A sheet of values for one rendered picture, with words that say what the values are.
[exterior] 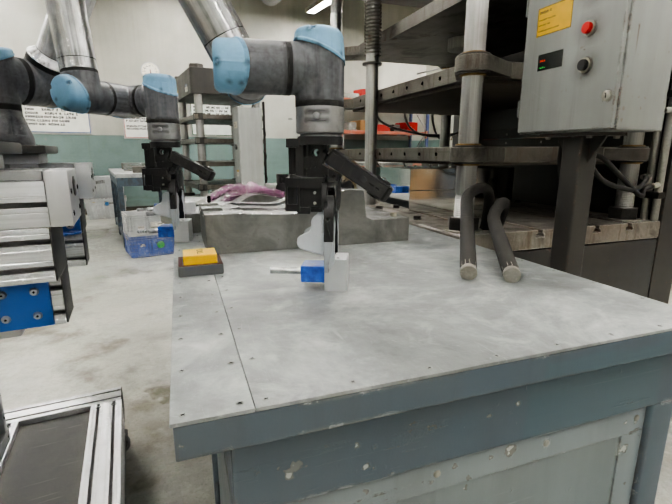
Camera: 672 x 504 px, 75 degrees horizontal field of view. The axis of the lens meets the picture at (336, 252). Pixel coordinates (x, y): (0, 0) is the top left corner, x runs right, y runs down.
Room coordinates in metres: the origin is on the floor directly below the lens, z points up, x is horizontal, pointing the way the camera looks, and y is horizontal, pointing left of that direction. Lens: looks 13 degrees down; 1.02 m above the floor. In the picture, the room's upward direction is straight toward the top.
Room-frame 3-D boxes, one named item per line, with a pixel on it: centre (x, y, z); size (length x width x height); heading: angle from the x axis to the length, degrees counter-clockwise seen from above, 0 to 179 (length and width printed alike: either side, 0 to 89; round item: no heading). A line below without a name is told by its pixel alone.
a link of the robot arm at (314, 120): (0.70, 0.03, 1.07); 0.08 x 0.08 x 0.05
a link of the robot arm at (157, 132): (1.09, 0.42, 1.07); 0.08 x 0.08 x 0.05
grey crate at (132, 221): (4.48, 1.87, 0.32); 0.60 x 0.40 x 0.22; 124
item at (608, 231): (2.00, -0.54, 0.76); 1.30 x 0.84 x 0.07; 20
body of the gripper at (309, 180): (0.70, 0.03, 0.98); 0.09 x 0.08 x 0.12; 85
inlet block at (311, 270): (0.71, 0.05, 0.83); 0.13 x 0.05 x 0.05; 85
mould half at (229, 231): (1.14, 0.09, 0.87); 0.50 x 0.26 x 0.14; 110
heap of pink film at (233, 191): (1.44, 0.29, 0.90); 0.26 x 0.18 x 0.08; 127
